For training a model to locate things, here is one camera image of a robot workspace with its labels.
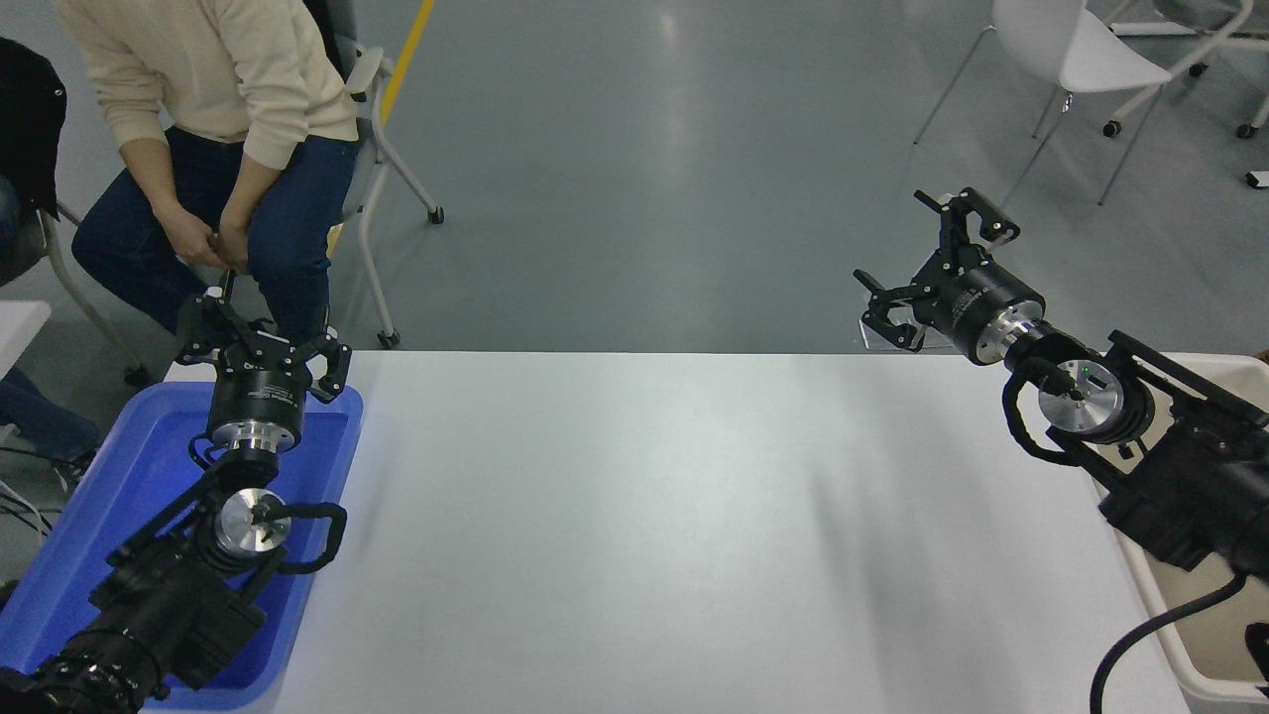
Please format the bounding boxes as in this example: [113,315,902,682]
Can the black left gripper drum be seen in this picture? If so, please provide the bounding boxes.
[207,350,311,427]

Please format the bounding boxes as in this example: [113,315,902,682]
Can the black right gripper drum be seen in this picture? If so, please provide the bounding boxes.
[916,248,1047,355]

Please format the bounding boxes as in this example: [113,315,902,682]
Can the person's right hand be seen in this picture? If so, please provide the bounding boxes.
[157,201,219,269]

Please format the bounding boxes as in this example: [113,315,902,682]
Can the person's left hand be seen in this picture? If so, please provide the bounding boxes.
[215,201,256,275]

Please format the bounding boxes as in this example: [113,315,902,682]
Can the clear floor plate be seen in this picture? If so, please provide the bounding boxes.
[858,317,909,353]

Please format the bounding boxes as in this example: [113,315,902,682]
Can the blue plastic tray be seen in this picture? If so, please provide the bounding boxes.
[0,380,364,713]

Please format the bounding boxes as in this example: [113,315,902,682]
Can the person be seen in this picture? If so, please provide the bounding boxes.
[52,0,361,344]
[0,367,102,493]

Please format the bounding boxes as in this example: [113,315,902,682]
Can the small white table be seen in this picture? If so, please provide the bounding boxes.
[0,300,52,376]

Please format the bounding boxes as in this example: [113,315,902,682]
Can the grey wheeled office chair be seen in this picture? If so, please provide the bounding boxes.
[300,0,447,350]

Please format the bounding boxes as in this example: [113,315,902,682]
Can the white plastic chair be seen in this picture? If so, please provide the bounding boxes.
[912,0,1181,211]

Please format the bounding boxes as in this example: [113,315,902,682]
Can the black jacket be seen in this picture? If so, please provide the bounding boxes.
[0,38,67,221]

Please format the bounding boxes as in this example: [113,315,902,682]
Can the white wheeled table base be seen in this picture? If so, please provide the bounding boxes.
[1100,0,1269,140]

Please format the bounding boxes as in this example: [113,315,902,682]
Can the large pale bin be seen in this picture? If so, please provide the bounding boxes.
[1091,352,1269,705]

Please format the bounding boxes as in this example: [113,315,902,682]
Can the grey metal frame chair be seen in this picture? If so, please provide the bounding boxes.
[0,203,150,388]

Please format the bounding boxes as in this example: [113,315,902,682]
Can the thin black floor cables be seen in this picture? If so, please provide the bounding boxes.
[0,444,53,538]

